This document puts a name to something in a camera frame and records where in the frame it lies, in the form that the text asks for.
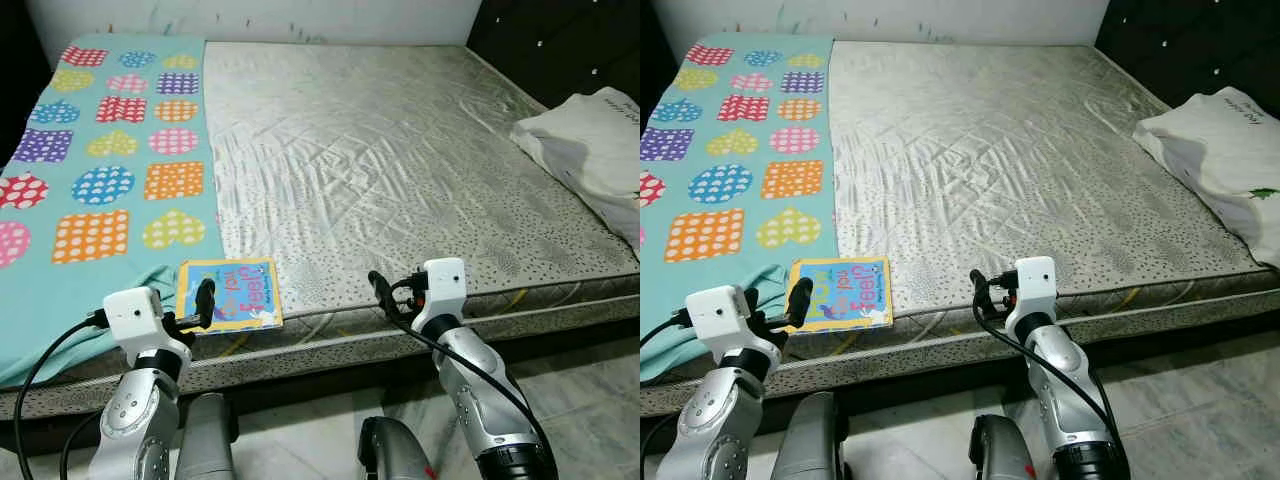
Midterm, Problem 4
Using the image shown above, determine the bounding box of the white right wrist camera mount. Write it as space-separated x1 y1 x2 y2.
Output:
1015 257 1059 316
420 258 468 319

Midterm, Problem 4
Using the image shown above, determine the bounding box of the dark tufted headboard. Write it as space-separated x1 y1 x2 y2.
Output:
1095 0 1280 111
468 0 641 111

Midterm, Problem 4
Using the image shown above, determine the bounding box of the teal blanket with colourful shapes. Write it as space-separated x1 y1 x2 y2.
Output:
0 35 223 389
640 35 839 383

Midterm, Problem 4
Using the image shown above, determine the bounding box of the dark bed frame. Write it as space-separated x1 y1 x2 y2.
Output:
640 315 1280 451
0 318 641 456

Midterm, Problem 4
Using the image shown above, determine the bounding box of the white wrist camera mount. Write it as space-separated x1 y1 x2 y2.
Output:
1015 257 1059 316
103 287 166 346
420 258 468 319
685 285 758 346

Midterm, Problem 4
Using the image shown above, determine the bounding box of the beige pillow with small print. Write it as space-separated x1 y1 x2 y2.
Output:
1133 87 1280 269
510 87 641 249

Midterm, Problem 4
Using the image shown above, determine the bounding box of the beige quilted mattress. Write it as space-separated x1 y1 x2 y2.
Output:
640 40 1280 416
0 40 641 421

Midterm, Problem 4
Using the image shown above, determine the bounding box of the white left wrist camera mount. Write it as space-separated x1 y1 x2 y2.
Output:
685 285 758 346
103 287 166 346

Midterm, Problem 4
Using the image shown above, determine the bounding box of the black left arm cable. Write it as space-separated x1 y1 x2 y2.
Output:
12 316 109 480
640 316 691 351
60 408 101 480

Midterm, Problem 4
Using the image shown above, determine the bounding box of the colourful children's picture book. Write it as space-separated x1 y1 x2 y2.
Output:
787 257 894 333
175 257 284 334

